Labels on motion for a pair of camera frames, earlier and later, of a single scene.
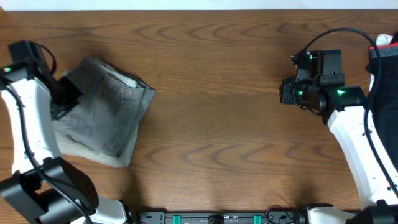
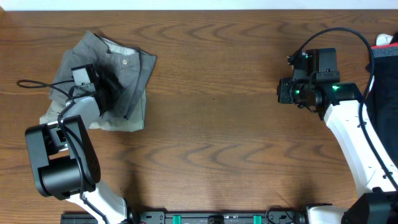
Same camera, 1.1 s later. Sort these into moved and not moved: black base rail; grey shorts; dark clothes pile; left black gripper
Moved: left black gripper; grey shorts
Not moved: dark clothes pile; black base rail
